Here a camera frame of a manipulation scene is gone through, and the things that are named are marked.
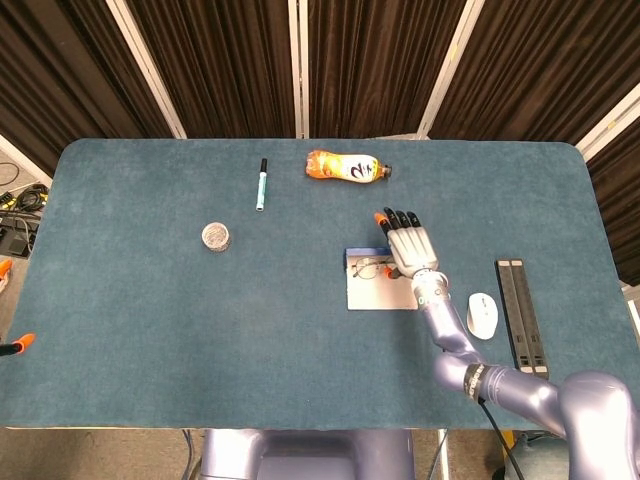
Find purple robot torso base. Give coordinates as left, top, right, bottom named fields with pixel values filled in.
left=198, top=428, right=417, bottom=480

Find black-rimmed eyeglasses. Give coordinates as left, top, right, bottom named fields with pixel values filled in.
left=351, top=256, right=393, bottom=280

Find grey table leg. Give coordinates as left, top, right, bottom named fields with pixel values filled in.
left=435, top=428, right=450, bottom=480

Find white box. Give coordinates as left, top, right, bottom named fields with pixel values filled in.
left=342, top=246, right=420, bottom=312

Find white computer mouse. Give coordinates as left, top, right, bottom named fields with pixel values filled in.
left=466, top=292, right=499, bottom=341

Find black floor pedal box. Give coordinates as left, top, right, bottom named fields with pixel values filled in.
left=0, top=212, right=39, bottom=259

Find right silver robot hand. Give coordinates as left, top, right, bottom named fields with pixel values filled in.
left=373, top=207, right=441, bottom=280

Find teal marker black cap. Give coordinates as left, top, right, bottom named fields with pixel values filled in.
left=255, top=158, right=270, bottom=213

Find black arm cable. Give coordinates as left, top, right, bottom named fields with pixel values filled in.
left=478, top=396, right=525, bottom=480

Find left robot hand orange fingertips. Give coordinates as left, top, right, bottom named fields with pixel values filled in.
left=0, top=258, right=37, bottom=357

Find orange drink bottle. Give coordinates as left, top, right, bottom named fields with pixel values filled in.
left=305, top=149, right=394, bottom=185

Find black power strip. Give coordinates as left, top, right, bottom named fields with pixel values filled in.
left=495, top=258, right=550, bottom=381

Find teal grey bag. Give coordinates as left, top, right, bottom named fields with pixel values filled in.
left=504, top=432, right=572, bottom=480

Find round metal mesh tin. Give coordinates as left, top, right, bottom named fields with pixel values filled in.
left=201, top=221, right=233, bottom=254

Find brown curtain screen panel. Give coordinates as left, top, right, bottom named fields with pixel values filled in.
left=574, top=84, right=640, bottom=287
left=124, top=0, right=307, bottom=140
left=417, top=0, right=640, bottom=147
left=298, top=0, right=481, bottom=140
left=0, top=0, right=187, bottom=177

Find blue felt table mat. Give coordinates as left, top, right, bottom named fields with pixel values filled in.
left=0, top=138, right=640, bottom=431

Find yellow black cable bundle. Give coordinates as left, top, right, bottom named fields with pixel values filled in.
left=0, top=182, right=51, bottom=212

